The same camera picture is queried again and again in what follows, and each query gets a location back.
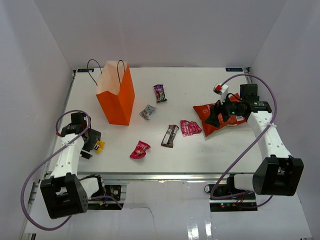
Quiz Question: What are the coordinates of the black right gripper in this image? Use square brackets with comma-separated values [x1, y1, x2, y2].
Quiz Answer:
[204, 91, 244, 128]

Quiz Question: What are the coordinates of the large red chip bag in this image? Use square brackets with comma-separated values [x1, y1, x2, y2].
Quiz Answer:
[192, 92, 248, 138]

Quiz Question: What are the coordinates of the yellow snack packet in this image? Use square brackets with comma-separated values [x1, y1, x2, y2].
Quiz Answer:
[93, 140, 105, 154]

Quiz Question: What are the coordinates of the pink snack packet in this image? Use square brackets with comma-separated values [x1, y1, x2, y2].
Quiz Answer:
[180, 120, 202, 137]

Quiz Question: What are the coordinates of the brown chocolate bar wrapper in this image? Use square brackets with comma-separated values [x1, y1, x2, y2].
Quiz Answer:
[161, 124, 180, 148]

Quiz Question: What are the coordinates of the red snack packet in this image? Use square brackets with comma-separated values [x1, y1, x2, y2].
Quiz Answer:
[129, 140, 151, 160]

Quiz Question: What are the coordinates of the purple candy bar wrapper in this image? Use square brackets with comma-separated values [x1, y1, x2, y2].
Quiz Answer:
[153, 84, 167, 104]

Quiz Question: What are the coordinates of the silver snack packet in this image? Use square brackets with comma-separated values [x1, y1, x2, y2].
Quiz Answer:
[139, 104, 157, 120]

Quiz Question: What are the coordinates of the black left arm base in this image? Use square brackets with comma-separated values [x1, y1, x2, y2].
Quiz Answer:
[89, 184, 123, 209]

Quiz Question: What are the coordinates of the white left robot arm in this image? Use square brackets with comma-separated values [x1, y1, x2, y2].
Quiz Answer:
[40, 111, 106, 219]

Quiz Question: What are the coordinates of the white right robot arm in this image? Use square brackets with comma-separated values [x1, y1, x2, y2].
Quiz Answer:
[205, 84, 304, 200]

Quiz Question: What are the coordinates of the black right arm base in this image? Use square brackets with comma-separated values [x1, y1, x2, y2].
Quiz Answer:
[209, 184, 258, 213]

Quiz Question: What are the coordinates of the orange paper bag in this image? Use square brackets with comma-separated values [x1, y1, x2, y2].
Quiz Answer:
[94, 59, 135, 126]

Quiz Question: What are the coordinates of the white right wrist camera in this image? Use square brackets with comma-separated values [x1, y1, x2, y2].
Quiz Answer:
[213, 83, 229, 96]

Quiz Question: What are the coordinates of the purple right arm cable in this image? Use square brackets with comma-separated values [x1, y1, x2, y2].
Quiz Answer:
[209, 73, 278, 210]

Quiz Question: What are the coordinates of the aluminium table frame rail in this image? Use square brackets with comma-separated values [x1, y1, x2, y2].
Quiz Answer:
[20, 66, 285, 235]

